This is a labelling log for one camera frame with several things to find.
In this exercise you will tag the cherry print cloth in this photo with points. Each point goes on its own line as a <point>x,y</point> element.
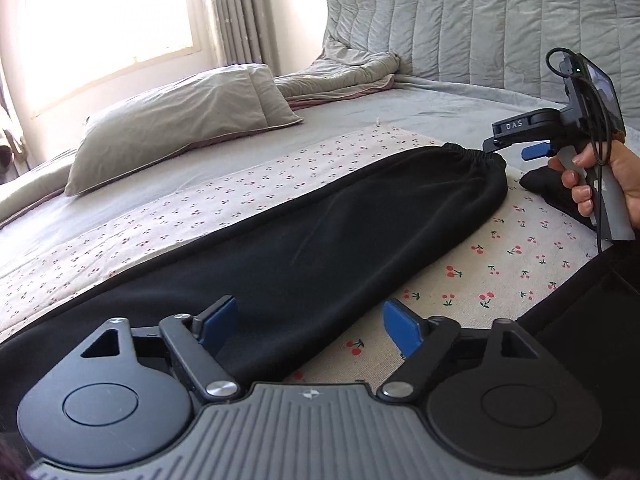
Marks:
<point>500,270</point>

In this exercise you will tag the grey bed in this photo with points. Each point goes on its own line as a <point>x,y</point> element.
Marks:
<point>350,115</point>

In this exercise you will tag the grey quilted headboard cover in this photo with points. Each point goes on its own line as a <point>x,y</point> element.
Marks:
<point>475,20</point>

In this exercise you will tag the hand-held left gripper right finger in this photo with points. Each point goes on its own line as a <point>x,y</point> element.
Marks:
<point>400,327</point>

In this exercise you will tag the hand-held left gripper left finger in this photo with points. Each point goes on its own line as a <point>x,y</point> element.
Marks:
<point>223,314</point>

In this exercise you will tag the grey curtain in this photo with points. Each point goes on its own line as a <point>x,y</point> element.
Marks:
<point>235,10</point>

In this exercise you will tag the crumpled grey quilt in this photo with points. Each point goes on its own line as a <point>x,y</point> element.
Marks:
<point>340,75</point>

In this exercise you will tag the black pants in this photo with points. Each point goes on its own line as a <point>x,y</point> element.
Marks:
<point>325,240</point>

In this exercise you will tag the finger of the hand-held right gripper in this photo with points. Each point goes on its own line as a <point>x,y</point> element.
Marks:
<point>535,151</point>
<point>510,127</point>

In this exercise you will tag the bright window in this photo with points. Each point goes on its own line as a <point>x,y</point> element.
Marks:
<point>100,20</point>

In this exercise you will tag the person's right hand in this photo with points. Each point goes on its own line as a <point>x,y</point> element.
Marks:
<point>625,170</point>

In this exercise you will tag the grey pillow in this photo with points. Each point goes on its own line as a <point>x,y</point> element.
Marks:
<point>175,120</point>

